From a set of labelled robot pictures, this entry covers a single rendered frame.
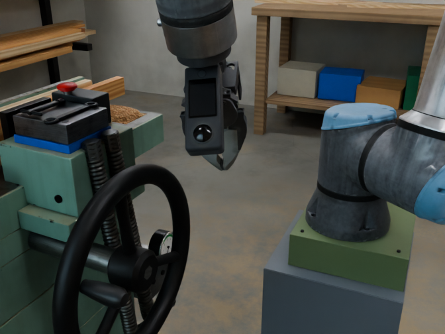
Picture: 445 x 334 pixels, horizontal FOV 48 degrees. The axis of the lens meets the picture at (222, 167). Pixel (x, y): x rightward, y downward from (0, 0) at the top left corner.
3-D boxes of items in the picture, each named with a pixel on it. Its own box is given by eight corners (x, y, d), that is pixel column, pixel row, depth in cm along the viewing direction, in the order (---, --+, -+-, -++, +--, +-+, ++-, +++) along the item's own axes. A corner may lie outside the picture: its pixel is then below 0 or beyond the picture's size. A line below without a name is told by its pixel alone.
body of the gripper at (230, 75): (244, 94, 75) (234, 20, 66) (241, 132, 69) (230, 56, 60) (194, 97, 76) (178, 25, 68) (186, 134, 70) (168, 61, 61)
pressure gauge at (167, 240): (161, 276, 100) (159, 241, 97) (146, 271, 101) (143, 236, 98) (177, 260, 105) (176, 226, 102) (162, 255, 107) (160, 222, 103)
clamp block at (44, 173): (76, 220, 68) (68, 159, 65) (4, 199, 74) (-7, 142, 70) (138, 178, 81) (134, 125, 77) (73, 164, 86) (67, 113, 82)
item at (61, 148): (69, 154, 66) (64, 114, 64) (9, 141, 71) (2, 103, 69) (128, 124, 77) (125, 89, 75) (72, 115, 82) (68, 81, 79)
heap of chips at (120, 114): (126, 124, 96) (125, 114, 95) (85, 116, 100) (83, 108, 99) (147, 114, 101) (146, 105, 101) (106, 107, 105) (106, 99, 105)
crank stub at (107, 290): (134, 287, 56) (130, 309, 57) (93, 273, 59) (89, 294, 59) (120, 291, 54) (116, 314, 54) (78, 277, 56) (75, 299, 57)
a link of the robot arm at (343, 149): (350, 163, 122) (358, 93, 115) (408, 189, 109) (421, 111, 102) (302, 177, 115) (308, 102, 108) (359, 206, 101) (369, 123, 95)
